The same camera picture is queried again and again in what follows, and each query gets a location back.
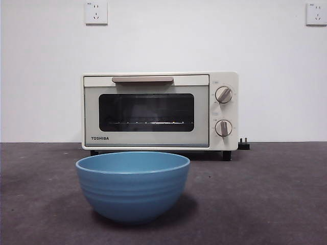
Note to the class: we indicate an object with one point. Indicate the blue ribbed bowl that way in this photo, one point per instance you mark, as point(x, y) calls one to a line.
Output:
point(132, 194)

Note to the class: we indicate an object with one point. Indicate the cream Toshiba toaster oven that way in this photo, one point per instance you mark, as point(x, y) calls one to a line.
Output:
point(230, 112)

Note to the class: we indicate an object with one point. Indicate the timer knob beige pointer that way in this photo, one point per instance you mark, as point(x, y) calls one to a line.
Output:
point(223, 128)

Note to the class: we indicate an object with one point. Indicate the temperature knob beige pointer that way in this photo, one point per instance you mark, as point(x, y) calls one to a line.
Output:
point(223, 95)

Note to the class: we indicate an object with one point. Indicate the black power plug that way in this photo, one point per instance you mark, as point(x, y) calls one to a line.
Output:
point(244, 145)

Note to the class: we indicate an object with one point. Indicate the white wall socket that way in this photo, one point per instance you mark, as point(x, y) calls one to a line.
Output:
point(96, 12)
point(316, 14)

